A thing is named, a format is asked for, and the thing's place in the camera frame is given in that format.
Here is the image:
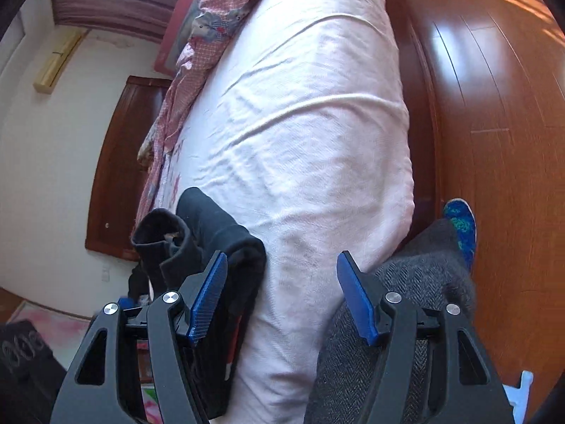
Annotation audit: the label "person's grey trouser leg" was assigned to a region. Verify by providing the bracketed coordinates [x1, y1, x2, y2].
[304, 218, 515, 424]

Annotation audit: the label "pink striped curtain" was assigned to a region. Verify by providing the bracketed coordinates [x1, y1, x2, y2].
[50, 0, 190, 45]

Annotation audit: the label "bed with floral sheet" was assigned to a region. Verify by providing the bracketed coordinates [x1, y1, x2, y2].
[137, 0, 416, 424]

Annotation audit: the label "dark printed cloth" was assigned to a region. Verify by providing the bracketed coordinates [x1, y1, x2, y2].
[0, 320, 67, 424]

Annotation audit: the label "pink checked quilt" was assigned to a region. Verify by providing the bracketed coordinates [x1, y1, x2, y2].
[137, 0, 270, 213]

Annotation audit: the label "white plastic object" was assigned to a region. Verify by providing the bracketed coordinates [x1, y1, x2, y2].
[503, 371, 537, 424]

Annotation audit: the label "black pants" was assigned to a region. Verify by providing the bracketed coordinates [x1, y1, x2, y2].
[128, 187, 268, 422]

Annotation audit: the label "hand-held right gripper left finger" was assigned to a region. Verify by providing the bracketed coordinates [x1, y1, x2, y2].
[49, 251, 230, 424]

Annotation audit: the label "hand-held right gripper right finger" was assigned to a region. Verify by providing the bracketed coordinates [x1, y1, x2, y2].
[336, 251, 515, 424]

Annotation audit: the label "blue green slipper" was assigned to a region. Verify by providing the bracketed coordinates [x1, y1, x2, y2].
[442, 199, 478, 270]

